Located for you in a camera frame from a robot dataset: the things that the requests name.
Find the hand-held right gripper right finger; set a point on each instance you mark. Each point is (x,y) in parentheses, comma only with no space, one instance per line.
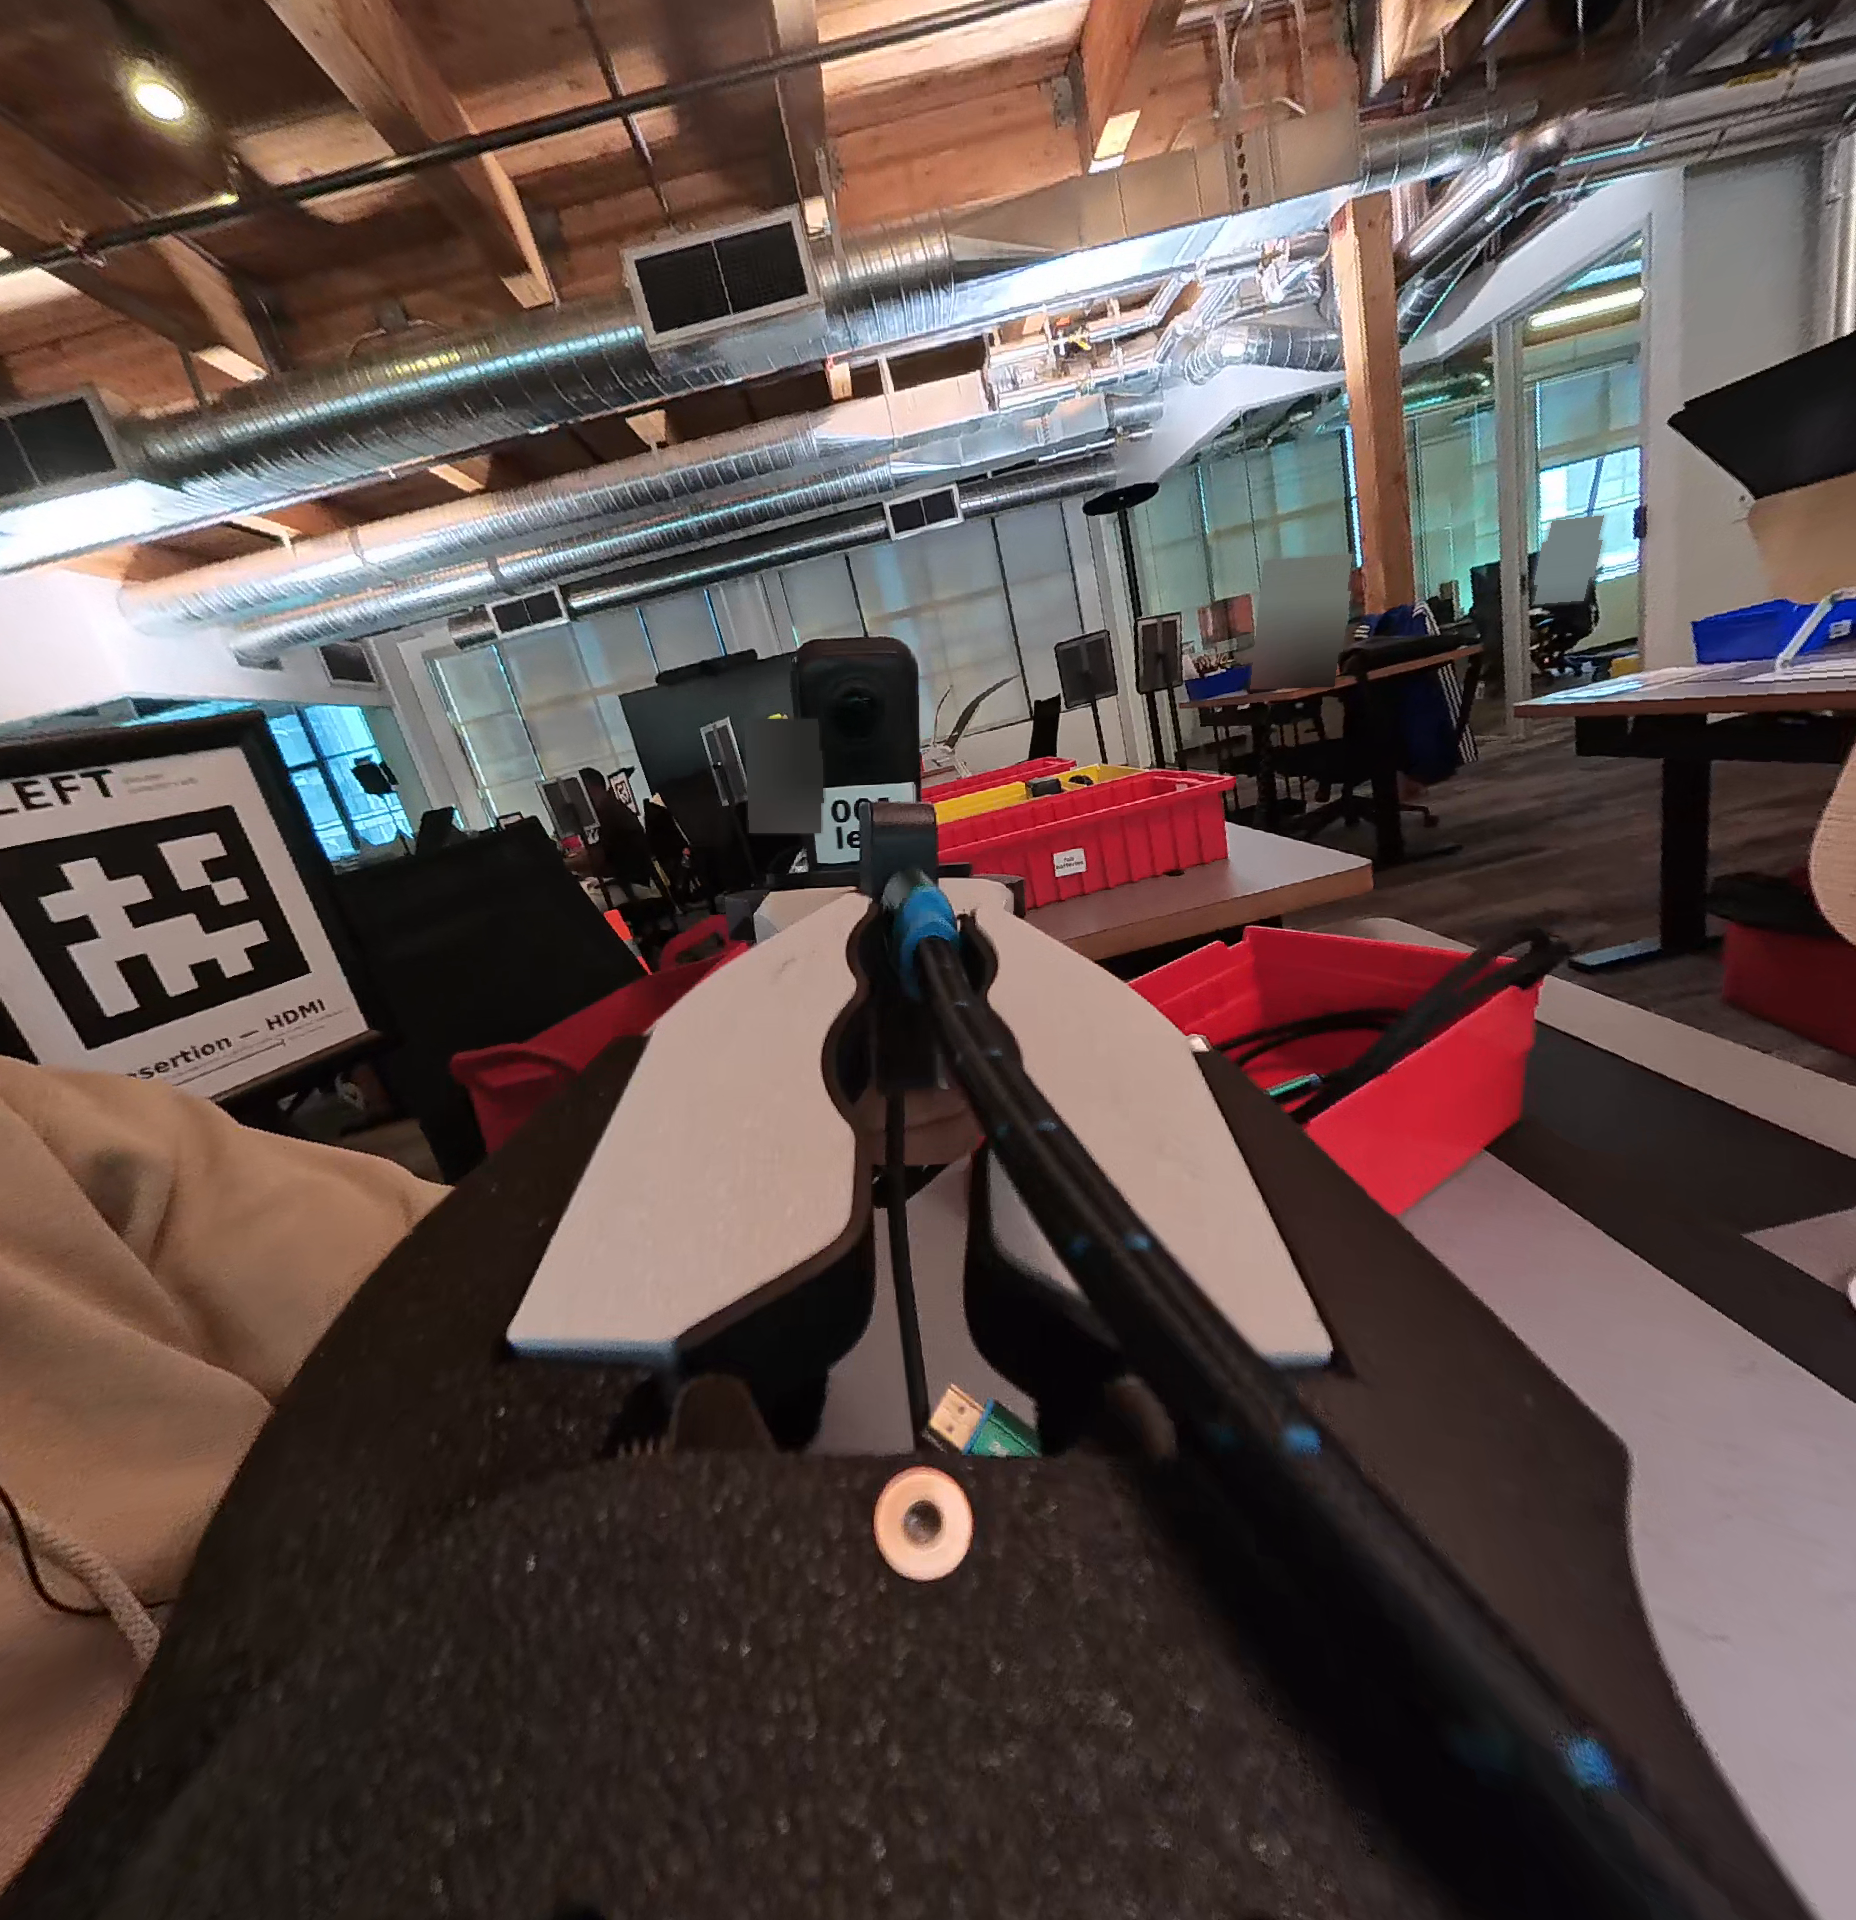
(1167,1140)

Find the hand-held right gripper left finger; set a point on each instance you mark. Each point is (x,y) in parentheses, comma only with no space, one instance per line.
(703,1185)

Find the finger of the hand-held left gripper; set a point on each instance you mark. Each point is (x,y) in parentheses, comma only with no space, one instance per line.
(995,895)
(800,909)

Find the small black usb hub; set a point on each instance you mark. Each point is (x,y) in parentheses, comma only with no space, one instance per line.
(898,833)

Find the red plastic divider bin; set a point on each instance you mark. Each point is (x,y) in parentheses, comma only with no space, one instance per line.
(1408,1140)

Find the long red labelled bin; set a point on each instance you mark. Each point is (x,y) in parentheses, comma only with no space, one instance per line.
(1123,846)

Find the black display screen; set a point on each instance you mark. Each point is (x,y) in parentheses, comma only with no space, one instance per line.
(671,750)

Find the red flexible tub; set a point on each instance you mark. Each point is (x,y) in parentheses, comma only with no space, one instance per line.
(552,1066)

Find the printed tag stand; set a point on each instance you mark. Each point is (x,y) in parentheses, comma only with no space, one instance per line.
(1157,651)
(1080,670)

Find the black fabric screen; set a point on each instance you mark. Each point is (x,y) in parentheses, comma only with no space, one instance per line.
(462,931)

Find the black floor lamp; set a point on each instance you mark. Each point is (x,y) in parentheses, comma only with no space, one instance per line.
(1123,495)

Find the wooden top office desk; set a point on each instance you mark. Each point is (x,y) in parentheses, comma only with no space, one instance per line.
(1692,699)
(1289,692)

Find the black office chair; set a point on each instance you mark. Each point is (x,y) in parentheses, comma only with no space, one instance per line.
(1393,733)

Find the white ceiling air vent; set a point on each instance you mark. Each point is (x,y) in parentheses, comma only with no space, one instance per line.
(718,276)
(43,448)

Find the person's beige hoodie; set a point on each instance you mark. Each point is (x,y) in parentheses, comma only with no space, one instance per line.
(149,1275)

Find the white printed tag sign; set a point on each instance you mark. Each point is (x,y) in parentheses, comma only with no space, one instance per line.
(149,914)

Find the red storage bin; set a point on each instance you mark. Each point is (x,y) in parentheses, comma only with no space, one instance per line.
(1784,959)

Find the black plywood backdrop board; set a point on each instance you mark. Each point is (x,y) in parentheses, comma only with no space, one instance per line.
(1784,420)
(1849,871)

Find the blue plastic bin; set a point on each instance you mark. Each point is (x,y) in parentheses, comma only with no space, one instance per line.
(1752,631)

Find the round ceiling light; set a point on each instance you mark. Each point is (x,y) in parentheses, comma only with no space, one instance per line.
(160,97)

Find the silver ventilation duct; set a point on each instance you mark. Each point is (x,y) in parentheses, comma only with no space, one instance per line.
(417,389)

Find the wooden support post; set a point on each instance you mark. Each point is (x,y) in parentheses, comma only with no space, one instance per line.
(1375,404)

